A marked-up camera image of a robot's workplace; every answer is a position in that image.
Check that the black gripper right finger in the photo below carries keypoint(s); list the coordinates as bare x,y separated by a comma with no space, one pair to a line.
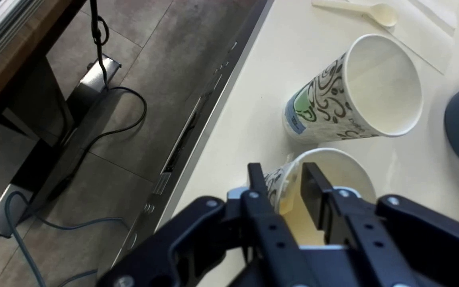
399,239

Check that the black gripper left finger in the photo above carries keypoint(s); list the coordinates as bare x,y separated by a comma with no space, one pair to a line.
214,239

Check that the patterned paper cup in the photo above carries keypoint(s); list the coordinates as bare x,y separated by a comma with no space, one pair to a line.
335,95
346,169

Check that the white plastic spoon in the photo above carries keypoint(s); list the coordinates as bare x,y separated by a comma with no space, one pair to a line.
383,14

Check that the black table leg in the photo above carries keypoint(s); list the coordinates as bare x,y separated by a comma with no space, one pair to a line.
55,132

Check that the silver floor outlet box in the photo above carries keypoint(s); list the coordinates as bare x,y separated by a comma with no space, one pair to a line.
7,212
99,71

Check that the flat white napkin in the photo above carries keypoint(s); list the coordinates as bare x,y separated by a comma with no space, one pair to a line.
421,36

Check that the wooden table top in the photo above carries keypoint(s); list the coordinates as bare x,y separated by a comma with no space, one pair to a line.
7,68

